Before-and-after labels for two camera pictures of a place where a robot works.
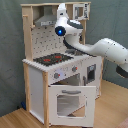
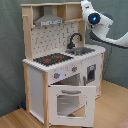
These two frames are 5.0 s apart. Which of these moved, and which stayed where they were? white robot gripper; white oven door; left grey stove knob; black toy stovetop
Moved: white robot gripper
Stayed: white oven door; black toy stovetop; left grey stove knob
